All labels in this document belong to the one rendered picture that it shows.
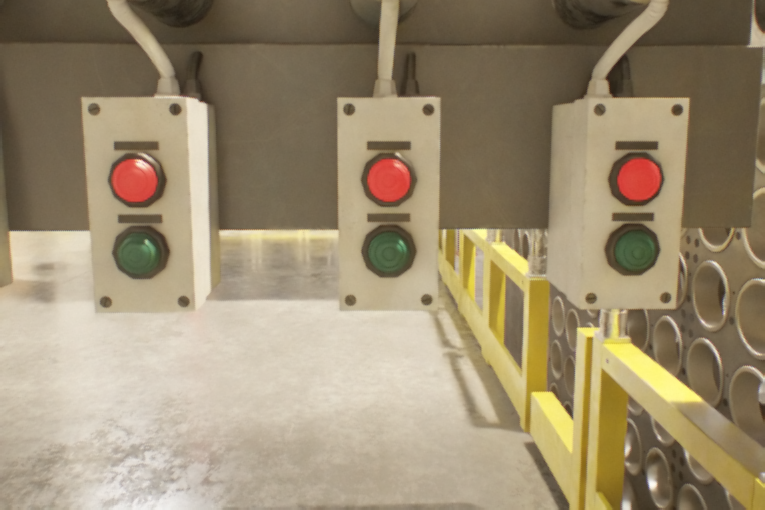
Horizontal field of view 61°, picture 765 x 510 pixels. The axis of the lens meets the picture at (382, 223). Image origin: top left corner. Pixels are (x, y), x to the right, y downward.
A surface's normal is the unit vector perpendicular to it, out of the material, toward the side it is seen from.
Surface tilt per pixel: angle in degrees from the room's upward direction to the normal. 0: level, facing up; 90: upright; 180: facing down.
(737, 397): 82
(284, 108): 90
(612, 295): 90
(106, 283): 90
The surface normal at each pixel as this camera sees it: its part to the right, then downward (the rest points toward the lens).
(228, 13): 0.03, 0.14
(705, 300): 0.03, -0.25
